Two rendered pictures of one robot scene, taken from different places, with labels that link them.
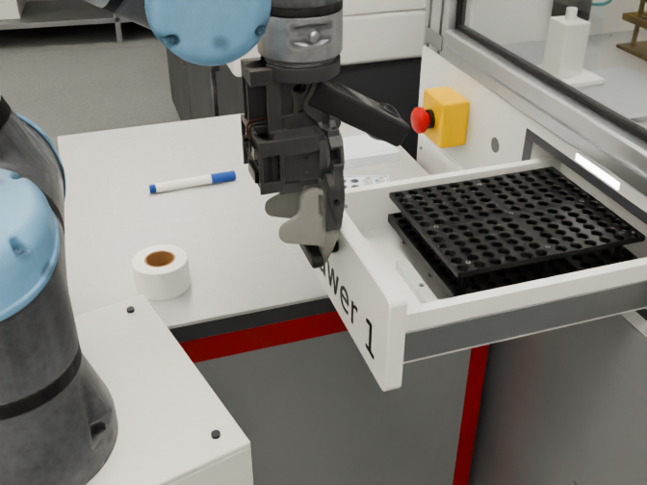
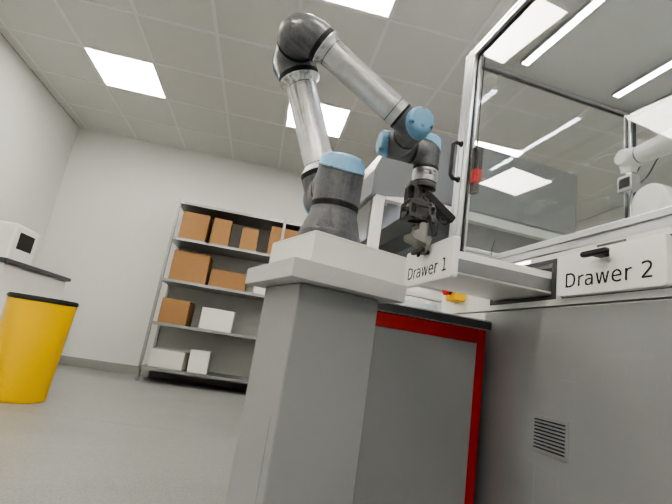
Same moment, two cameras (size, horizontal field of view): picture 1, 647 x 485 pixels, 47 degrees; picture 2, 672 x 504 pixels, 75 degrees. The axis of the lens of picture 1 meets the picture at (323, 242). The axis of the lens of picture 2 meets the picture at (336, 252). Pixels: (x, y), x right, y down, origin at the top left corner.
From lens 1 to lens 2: 93 cm
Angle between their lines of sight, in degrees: 45
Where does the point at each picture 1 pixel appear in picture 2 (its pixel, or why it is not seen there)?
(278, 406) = (385, 365)
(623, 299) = (538, 282)
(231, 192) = not seen: hidden behind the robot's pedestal
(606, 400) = (541, 352)
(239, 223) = not seen: hidden behind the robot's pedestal
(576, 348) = (524, 342)
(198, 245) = not seen: hidden behind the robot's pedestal
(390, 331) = (454, 247)
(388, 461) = (432, 434)
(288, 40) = (423, 172)
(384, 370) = (451, 265)
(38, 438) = (346, 217)
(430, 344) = (467, 267)
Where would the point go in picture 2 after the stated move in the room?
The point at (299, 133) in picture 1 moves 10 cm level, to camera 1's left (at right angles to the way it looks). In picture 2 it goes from (422, 201) to (387, 197)
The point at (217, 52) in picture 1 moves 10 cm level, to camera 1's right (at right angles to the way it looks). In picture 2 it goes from (421, 127) to (461, 131)
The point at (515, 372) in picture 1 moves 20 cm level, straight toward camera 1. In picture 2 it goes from (497, 386) to (494, 387)
